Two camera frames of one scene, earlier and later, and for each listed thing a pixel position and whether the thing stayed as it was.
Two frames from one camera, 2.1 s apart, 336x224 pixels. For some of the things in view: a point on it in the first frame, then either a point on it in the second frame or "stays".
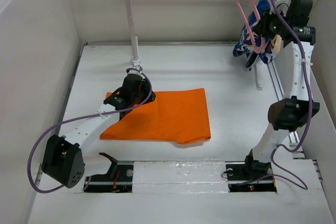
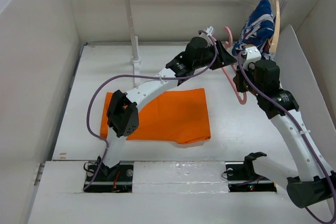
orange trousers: x=178 y=115 stays
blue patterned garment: x=252 y=43 stays
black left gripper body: x=143 y=94 to x=207 y=59
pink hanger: x=242 y=13 to x=242 y=97
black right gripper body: x=272 y=24 to x=240 y=85
